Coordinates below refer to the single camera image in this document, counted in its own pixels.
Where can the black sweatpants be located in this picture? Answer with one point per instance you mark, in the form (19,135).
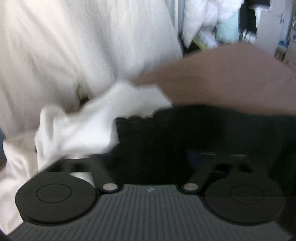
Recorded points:
(185,129)

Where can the white fleece hoodie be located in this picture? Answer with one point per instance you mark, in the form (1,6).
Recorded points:
(92,125)

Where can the white door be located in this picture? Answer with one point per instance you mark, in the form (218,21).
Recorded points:
(270,31)

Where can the white puffer jacket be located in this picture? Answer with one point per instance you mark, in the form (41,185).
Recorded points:
(198,18)

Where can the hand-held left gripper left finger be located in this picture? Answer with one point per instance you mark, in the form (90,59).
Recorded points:
(101,171)

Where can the pale mint quilted cloth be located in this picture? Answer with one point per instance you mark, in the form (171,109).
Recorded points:
(227,27)

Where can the cream cloth cover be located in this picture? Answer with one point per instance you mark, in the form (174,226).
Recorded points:
(81,41)

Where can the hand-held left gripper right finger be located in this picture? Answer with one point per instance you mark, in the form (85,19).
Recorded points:
(201,177)

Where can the pale grey t-shirt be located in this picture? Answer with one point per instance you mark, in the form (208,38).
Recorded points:
(13,185)

